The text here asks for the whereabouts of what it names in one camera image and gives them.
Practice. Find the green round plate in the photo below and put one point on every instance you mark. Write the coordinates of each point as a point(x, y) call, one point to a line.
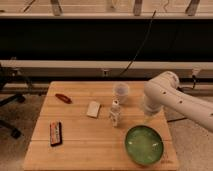
point(144, 145)

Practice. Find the red small tool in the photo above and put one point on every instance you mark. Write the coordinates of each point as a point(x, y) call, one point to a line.
point(63, 98)

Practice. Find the black office chair base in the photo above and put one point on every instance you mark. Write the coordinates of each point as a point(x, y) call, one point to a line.
point(15, 133)

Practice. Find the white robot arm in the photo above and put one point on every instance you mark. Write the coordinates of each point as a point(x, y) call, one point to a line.
point(162, 91)

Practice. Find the white rectangular block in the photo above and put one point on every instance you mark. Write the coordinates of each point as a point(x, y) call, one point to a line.
point(93, 109)

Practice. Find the clear plastic cup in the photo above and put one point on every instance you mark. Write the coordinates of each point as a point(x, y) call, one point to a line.
point(121, 91)

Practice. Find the orange black rectangular box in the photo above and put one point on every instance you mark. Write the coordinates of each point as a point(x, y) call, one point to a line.
point(55, 133)

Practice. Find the small clear plastic bottle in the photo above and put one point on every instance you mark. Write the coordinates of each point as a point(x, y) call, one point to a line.
point(114, 113)

